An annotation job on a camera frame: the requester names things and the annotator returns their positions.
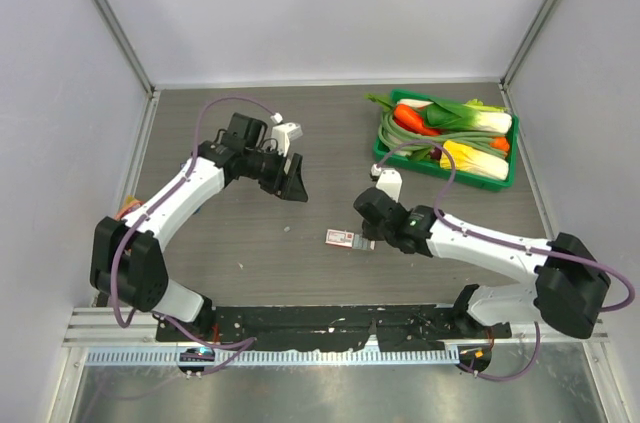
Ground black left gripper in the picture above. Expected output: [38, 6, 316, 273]
[244, 144, 308, 202]

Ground white red staple box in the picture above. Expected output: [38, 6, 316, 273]
[325, 229, 375, 251]

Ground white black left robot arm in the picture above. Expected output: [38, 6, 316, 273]
[89, 113, 308, 342]

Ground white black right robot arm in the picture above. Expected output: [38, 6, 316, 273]
[354, 187, 611, 339]

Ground green long beans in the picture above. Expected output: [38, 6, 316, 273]
[378, 112, 510, 161]

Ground green plastic basket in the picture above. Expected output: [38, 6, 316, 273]
[366, 89, 519, 192]

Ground yellow white napa cabbage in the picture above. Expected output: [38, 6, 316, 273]
[439, 140, 509, 181]

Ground green white bok choy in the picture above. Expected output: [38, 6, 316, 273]
[366, 94, 513, 135]

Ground white radish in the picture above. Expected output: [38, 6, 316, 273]
[397, 98, 433, 109]

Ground small orange carrot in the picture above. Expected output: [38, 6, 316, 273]
[490, 137, 511, 153]

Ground orange snack packet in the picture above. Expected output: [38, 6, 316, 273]
[115, 195, 143, 220]

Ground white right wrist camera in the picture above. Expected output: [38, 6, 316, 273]
[370, 164, 403, 202]

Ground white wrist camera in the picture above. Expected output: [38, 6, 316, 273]
[270, 112, 303, 156]
[370, 164, 403, 202]

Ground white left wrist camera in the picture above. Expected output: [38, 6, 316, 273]
[270, 112, 303, 156]

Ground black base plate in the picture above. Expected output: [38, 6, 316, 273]
[156, 304, 512, 352]

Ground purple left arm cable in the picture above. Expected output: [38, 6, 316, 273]
[112, 96, 284, 402]

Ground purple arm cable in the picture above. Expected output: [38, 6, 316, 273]
[112, 96, 284, 402]
[374, 139, 637, 381]

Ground aluminium front rail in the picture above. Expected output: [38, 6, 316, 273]
[62, 300, 610, 367]

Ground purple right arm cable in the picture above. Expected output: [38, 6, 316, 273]
[374, 139, 637, 381]

